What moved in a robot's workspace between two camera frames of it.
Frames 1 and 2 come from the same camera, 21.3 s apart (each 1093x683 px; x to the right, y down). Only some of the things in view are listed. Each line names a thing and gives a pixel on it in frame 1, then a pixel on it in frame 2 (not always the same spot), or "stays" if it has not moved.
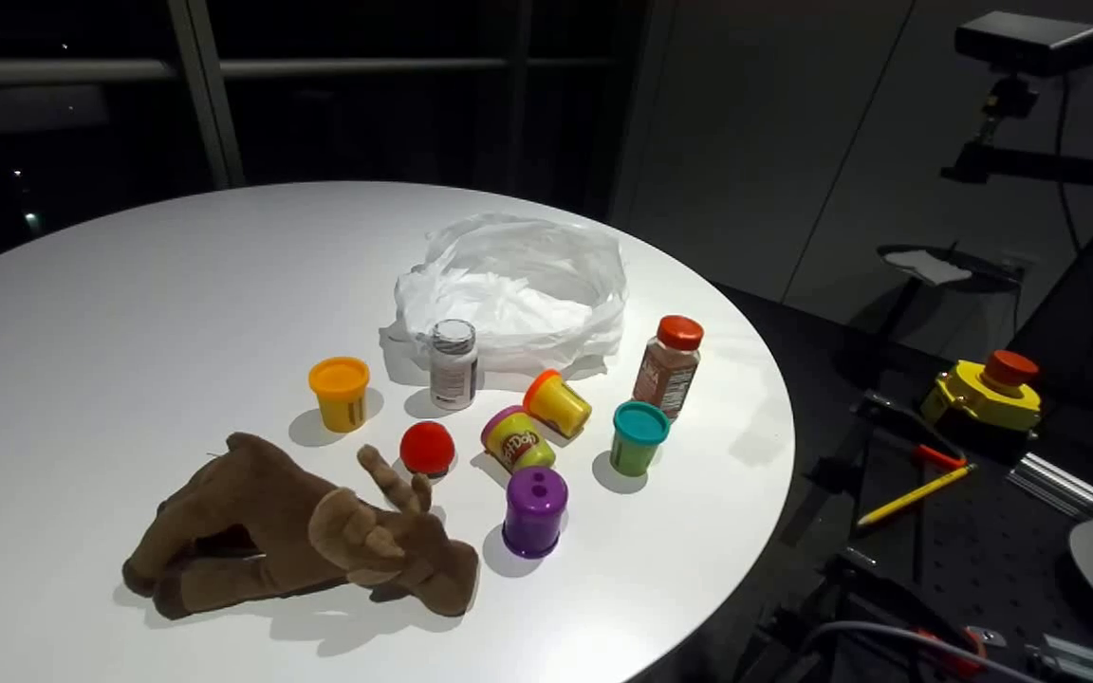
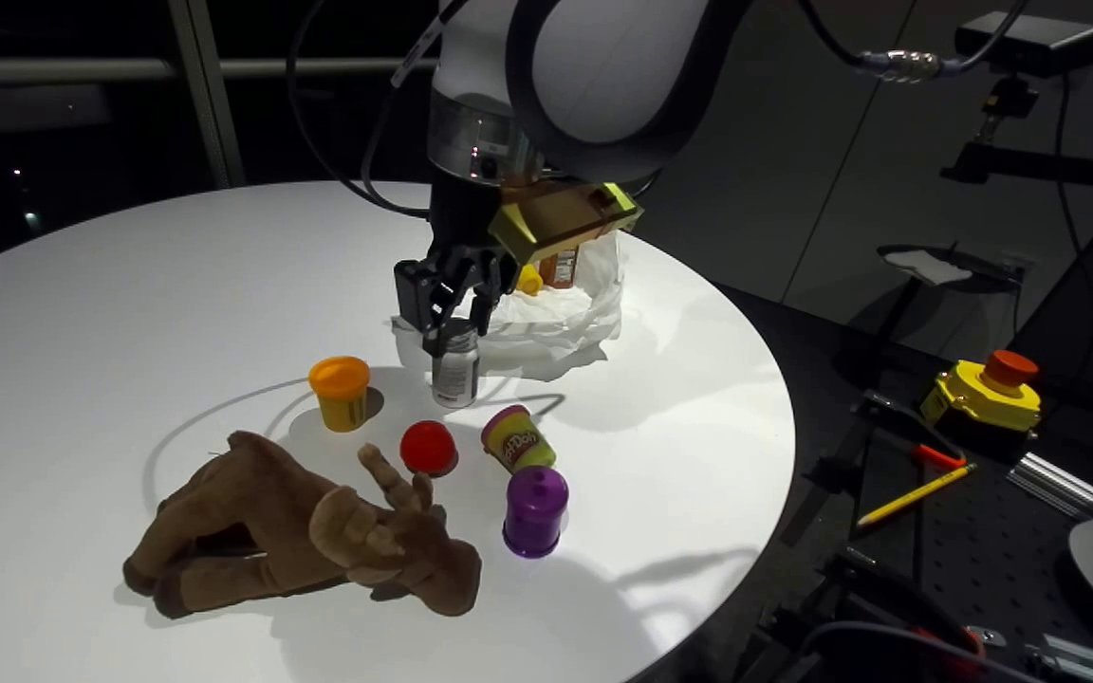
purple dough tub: [534, 510] stays
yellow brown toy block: [516, 442] stays
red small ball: [427, 450] stays
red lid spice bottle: [670, 361] → [558, 269]
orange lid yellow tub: [554, 405] → [527, 278]
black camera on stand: [1018, 51] stays
